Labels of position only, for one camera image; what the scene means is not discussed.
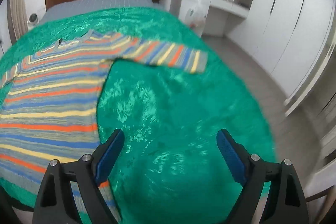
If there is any striped knit sweater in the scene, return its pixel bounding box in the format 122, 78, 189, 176
0, 29, 209, 224

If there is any green floral bedspread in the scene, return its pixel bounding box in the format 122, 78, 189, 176
1, 7, 276, 223

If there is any white small fan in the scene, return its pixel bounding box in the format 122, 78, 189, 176
27, 13, 39, 27

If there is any white desk with drawers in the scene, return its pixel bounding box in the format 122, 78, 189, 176
169, 0, 249, 37

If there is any white wardrobe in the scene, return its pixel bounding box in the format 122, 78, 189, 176
226, 0, 335, 109

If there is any white plastic bag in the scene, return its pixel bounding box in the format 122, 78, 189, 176
185, 0, 207, 29

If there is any beige curtain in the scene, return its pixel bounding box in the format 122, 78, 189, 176
7, 0, 28, 45

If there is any grey striped bed sheet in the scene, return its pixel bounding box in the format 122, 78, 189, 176
39, 0, 165, 25

